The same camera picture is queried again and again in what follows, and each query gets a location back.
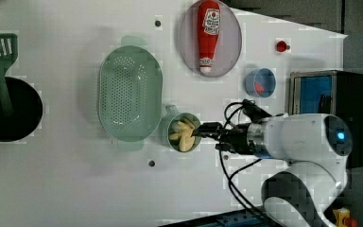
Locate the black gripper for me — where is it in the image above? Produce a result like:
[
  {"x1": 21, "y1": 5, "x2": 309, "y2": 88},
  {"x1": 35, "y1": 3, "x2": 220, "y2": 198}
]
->
[{"x1": 192, "y1": 122, "x2": 250, "y2": 155}]

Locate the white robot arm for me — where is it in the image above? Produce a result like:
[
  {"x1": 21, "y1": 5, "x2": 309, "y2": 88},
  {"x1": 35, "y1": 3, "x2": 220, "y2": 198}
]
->
[{"x1": 193, "y1": 113, "x2": 353, "y2": 227}]

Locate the green mug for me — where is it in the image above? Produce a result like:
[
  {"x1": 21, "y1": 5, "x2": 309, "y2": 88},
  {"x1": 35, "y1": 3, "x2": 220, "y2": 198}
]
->
[{"x1": 160, "y1": 105, "x2": 201, "y2": 152}]

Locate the blue cup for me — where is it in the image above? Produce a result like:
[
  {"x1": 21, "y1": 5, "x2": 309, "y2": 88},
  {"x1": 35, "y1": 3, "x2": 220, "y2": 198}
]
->
[{"x1": 244, "y1": 68, "x2": 276, "y2": 98}]

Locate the grey round plate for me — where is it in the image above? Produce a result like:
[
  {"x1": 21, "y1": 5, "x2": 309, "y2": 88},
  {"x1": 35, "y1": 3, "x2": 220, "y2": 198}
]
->
[{"x1": 178, "y1": 0, "x2": 242, "y2": 78}]

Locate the green perforated colander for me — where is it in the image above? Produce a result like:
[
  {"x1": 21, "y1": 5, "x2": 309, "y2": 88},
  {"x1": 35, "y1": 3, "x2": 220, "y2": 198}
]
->
[{"x1": 97, "y1": 36, "x2": 163, "y2": 151}]

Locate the small red toy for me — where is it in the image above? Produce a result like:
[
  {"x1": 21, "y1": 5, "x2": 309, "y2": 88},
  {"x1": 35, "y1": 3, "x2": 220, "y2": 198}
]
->
[{"x1": 276, "y1": 41, "x2": 290, "y2": 53}]

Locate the red ketchup bottle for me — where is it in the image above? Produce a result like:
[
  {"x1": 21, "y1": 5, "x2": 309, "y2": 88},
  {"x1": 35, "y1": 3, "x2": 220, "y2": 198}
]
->
[{"x1": 197, "y1": 0, "x2": 221, "y2": 74}]

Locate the yellow red clamp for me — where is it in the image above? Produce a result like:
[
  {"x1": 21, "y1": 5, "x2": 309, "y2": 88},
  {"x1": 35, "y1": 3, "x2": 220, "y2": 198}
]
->
[{"x1": 333, "y1": 208, "x2": 358, "y2": 227}]

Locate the black round pot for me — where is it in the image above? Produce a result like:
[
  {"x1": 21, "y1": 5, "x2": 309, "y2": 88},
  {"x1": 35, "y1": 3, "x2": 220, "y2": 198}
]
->
[{"x1": 0, "y1": 78, "x2": 43, "y2": 142}]

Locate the green slotted spatula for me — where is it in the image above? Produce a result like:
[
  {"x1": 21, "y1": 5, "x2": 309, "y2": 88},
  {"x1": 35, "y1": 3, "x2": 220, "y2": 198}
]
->
[{"x1": 0, "y1": 33, "x2": 18, "y2": 115}]

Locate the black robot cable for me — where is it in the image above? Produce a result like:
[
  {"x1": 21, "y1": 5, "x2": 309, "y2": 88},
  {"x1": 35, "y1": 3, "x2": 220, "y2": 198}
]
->
[{"x1": 217, "y1": 98, "x2": 275, "y2": 225}]

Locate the blue metal frame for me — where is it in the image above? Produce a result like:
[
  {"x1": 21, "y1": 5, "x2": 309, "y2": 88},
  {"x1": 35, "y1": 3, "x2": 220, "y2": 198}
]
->
[{"x1": 159, "y1": 210, "x2": 283, "y2": 227}]

